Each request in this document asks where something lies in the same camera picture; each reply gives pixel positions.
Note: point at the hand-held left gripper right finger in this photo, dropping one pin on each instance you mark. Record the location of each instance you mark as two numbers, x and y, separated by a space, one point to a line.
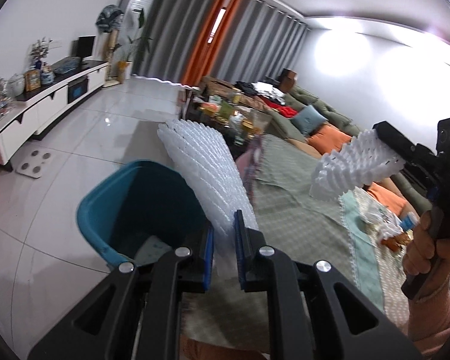
240 251

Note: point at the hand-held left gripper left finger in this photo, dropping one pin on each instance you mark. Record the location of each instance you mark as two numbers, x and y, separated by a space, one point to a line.
208 258

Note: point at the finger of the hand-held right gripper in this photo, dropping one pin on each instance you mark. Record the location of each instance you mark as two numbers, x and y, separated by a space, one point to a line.
393 135

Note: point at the large clear plastic tray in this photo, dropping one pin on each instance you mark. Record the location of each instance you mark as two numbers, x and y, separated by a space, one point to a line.
206 165

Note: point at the blue trash bin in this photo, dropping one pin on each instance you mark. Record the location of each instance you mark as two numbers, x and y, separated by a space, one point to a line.
108 202

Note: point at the person's right forearm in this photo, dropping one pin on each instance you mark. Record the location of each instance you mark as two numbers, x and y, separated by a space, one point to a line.
435 326

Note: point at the person's right hand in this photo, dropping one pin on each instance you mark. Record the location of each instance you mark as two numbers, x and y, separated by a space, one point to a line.
418 247

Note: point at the orange pillow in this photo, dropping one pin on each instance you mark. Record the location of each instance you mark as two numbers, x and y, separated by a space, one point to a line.
328 138
390 198

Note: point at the green sofa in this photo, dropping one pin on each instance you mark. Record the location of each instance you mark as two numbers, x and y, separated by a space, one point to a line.
322 101

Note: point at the pile of clear wrappers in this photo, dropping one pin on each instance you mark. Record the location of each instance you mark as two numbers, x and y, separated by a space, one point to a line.
378 217

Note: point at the light blue pillow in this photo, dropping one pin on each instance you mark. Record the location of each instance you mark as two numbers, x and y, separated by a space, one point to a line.
309 119

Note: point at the wooden box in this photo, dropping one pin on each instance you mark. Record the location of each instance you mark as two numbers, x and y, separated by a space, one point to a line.
288 78

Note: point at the pile of clothes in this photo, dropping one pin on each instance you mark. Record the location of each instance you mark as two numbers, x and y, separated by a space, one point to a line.
270 97

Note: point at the cluttered coffee table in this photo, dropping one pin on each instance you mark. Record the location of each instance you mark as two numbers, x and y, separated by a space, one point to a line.
225 108

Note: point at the grey curtains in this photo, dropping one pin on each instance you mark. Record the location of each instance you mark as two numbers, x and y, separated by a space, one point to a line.
270 41

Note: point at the white bathroom scale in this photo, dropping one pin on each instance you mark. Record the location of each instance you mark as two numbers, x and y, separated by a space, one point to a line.
34 163

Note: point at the orange curtain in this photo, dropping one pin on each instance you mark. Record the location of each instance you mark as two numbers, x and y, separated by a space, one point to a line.
206 45

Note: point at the tall potted plant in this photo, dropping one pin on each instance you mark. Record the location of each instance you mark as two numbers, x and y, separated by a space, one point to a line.
127 60

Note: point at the white tv cabinet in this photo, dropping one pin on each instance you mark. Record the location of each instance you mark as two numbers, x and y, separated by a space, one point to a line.
48 97

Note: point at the blue oval tray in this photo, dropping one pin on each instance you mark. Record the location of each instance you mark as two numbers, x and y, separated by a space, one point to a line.
67 66

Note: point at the blue and white jar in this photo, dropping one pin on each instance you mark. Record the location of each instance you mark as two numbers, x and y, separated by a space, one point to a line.
47 75

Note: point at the black monitor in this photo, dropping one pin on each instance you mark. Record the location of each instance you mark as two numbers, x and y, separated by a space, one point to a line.
84 47

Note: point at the white standing air conditioner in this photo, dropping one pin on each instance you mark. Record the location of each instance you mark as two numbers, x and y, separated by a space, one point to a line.
133 22

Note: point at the white ceramic jar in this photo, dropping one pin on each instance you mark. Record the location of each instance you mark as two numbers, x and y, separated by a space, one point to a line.
15 85

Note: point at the standing fan with cloth cover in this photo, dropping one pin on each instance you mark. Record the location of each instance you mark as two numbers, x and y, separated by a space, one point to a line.
110 17

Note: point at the blue vase with flowers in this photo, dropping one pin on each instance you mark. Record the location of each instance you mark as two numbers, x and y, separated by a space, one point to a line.
40 50

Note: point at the wooden picture frame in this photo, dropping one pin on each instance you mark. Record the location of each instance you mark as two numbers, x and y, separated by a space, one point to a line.
32 80

